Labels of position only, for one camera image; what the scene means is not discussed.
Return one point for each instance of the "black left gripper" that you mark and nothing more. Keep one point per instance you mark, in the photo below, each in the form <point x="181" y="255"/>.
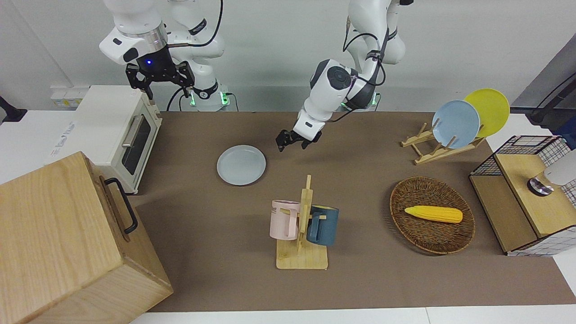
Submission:
<point x="306" y="135"/>

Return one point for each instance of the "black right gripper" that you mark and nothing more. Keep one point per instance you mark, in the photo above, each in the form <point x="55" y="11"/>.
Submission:
<point x="155" y="63"/>

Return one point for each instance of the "gray round plate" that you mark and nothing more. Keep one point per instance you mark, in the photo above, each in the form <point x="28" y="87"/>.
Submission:
<point x="241" y="165"/>

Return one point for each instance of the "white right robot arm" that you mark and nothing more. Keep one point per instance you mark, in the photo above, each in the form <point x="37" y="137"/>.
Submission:
<point x="135" y="22"/>

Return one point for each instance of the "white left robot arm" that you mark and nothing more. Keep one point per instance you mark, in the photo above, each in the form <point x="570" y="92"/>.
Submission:
<point x="333" y="85"/>

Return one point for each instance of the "wooden plate rack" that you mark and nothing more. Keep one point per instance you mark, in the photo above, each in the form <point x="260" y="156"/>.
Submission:
<point x="432" y="153"/>

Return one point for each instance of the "light blue plate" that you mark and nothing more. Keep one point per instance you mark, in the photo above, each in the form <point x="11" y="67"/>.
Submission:
<point x="456" y="123"/>

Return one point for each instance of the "yellow plate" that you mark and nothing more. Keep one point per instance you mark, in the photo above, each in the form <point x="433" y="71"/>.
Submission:
<point x="492" y="110"/>

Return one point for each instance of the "white toaster oven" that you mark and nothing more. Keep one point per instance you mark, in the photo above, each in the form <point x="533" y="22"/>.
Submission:
<point x="103" y="130"/>

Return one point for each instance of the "pink mug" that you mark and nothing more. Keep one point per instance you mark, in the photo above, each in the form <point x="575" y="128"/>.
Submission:
<point x="283" y="220"/>

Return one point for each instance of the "dark blue mug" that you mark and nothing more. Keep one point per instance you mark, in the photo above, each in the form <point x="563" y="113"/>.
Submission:
<point x="325" y="225"/>

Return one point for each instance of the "brown table mat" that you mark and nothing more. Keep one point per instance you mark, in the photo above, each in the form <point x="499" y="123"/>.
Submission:
<point x="225" y="216"/>

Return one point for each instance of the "wooden mug tree stand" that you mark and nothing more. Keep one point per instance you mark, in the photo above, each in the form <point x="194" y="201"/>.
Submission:
<point x="302" y="256"/>

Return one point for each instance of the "yellow corn cob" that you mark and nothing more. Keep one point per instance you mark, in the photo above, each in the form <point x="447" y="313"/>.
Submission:
<point x="434" y="214"/>

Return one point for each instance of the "brown wicker basket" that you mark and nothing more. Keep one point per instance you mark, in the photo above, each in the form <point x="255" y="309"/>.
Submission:
<point x="432" y="234"/>

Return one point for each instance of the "grid-patterned wooden shelf box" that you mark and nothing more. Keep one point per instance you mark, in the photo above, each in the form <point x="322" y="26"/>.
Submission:
<point x="526" y="211"/>

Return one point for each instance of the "white wall socket strip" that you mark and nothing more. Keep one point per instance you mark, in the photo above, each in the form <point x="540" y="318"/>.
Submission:
<point x="67" y="96"/>

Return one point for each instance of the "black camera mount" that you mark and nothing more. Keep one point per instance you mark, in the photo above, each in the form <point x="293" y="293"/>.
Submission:
<point x="9" y="112"/>
<point x="546" y="110"/>

